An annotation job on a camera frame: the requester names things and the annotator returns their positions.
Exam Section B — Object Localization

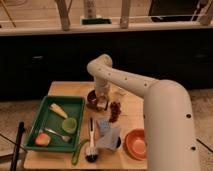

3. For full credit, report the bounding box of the green box on shelf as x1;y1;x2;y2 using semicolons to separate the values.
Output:
82;18;111;25

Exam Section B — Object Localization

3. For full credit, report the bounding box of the metal spoon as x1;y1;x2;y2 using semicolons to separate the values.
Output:
44;128;71;142

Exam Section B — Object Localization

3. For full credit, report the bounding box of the black white dish brush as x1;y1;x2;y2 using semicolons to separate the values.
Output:
86;117;98;163

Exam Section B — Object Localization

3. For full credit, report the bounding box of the yellow corn cob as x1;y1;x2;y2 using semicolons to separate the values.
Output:
50;103;68;119

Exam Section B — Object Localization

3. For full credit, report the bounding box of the green chili pepper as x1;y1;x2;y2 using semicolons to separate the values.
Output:
71;139;89;165

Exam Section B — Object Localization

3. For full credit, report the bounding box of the red yellow apple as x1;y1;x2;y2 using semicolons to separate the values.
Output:
35;133;51;146

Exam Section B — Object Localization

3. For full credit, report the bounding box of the white eraser block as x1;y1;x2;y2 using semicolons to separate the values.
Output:
97;101;106;110

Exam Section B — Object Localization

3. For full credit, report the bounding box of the dark purple bowl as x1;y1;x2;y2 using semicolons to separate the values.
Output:
86;89;110;112

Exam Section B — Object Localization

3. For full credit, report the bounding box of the green plastic cup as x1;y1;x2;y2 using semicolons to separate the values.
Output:
62;117;77;134

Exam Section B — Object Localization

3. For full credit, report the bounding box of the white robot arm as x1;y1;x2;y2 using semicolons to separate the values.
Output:
87;54;201;171

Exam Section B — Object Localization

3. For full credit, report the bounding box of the dark red grape bunch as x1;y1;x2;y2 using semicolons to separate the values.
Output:
109;102;121;123

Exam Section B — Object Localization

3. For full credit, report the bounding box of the green plastic tray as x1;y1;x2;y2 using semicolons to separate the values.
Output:
25;96;85;152

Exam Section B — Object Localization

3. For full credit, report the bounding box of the black pole stand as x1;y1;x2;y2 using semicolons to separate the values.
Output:
10;122;25;171

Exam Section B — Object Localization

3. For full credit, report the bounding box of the orange bowl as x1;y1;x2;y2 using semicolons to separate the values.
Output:
124;129;146;161

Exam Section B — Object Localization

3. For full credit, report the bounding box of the blue grey cloth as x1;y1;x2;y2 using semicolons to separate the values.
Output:
96;118;121;151

